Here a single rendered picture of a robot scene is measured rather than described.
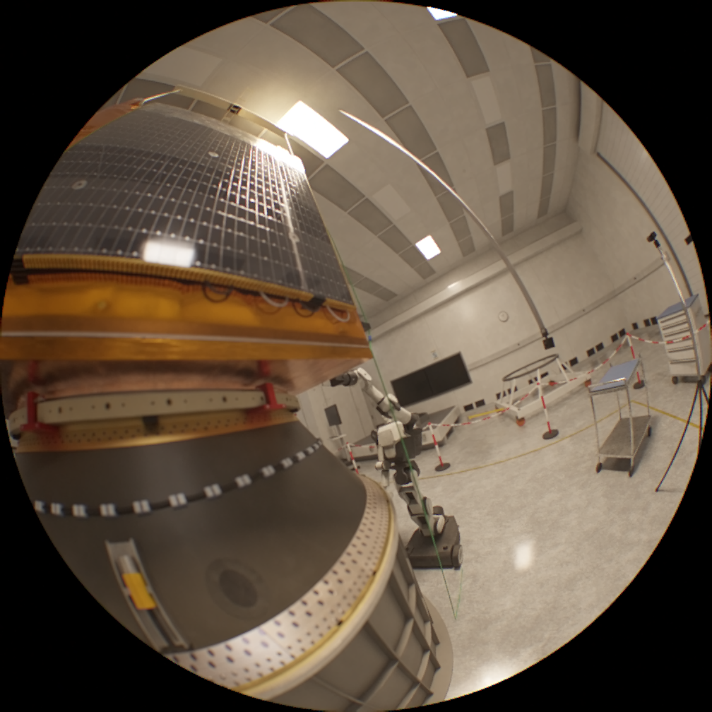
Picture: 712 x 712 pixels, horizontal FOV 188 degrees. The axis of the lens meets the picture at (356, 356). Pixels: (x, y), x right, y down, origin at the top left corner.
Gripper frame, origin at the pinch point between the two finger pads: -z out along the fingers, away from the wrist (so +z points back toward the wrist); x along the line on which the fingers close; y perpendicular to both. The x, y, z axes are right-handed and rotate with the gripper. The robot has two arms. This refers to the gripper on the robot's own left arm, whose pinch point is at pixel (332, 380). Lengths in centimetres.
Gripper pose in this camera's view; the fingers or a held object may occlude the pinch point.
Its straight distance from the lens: 120.7
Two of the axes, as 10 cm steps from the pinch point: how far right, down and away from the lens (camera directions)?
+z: 6.0, 0.0, 8.0
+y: -3.1, -9.2, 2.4
